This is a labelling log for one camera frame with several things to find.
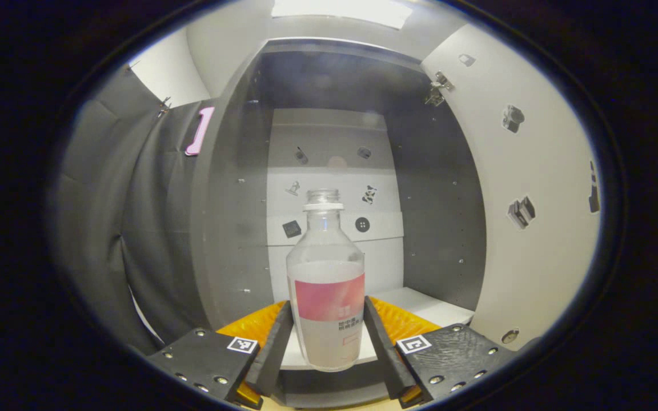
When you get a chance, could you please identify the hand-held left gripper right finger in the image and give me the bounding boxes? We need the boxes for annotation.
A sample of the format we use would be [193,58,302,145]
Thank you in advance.
[363,296,517,409]

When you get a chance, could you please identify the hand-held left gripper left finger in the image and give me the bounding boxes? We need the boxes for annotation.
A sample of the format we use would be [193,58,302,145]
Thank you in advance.
[146,301,294,410]

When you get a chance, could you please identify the clear bottle with pink label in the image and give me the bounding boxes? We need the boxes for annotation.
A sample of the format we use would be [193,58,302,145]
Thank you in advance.
[286,189,366,373]

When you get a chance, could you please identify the grey cabinet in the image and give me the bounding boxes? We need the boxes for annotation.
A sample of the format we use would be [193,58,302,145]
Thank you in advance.
[189,37,487,409]

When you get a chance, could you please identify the black backdrop cloth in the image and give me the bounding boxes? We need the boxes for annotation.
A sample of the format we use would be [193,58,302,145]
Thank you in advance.
[55,67,215,354]

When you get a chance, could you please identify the large ceiling light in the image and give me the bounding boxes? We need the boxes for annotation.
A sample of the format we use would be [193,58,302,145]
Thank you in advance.
[272,0,412,29]

